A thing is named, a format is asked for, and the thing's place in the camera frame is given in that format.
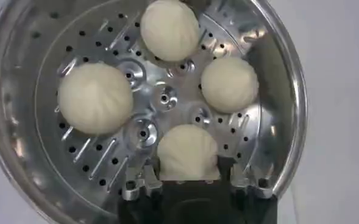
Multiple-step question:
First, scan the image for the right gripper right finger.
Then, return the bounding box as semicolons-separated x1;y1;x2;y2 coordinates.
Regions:
216;155;274;201

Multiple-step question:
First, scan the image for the white steamed bun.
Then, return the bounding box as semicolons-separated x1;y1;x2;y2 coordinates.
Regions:
57;62;134;136
156;124;221;181
140;0;201;63
200;56;260;114

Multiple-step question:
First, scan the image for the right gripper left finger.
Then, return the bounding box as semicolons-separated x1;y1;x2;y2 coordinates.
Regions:
121;158;164;202

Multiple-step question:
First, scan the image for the perforated steel steamer basket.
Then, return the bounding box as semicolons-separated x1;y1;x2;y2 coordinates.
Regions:
0;0;308;224

